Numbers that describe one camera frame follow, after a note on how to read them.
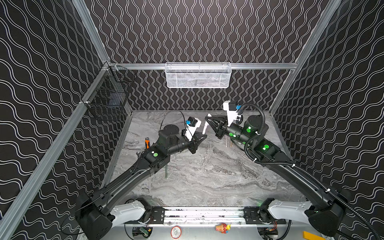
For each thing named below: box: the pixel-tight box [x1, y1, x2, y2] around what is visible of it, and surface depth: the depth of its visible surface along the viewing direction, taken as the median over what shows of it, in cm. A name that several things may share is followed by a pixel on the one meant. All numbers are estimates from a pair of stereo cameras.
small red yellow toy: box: [215, 222, 232, 234], surface depth 70 cm
